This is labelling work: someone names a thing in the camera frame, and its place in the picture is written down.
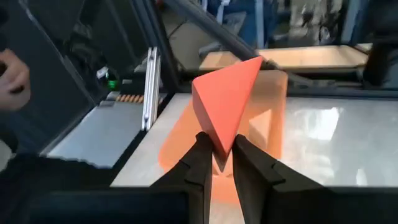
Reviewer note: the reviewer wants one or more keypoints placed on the white work surface sheet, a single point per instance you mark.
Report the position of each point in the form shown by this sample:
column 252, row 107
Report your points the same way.
column 326, row 140

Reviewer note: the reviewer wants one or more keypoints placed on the red wooden triangle block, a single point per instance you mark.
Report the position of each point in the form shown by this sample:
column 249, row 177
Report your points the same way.
column 224, row 102

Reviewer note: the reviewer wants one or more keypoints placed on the grey metal plate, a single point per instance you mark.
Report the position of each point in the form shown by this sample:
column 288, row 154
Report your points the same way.
column 99, row 133

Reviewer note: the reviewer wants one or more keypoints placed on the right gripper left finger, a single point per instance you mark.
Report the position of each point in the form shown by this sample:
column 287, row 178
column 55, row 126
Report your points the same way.
column 192, row 193

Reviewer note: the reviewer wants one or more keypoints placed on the person's hand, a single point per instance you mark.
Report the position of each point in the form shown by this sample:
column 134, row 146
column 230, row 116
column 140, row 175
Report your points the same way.
column 14, row 81

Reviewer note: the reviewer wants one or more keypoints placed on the orange plastic tray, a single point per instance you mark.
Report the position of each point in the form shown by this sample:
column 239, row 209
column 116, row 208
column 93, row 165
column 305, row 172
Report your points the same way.
column 273, row 93

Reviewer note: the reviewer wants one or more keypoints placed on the silver metal bracket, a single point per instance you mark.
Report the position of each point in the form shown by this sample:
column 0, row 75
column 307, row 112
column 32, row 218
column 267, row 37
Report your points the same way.
column 151, row 90

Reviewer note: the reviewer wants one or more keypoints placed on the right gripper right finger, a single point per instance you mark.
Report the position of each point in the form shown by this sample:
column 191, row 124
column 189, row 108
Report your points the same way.
column 267, row 199

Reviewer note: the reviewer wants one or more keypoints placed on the black metal table frame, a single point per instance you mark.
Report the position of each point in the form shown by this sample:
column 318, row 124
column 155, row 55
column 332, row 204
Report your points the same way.
column 224, row 37

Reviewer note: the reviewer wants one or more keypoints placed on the black flat screen panel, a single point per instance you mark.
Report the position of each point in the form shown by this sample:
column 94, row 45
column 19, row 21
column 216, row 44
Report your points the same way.
column 46, row 62

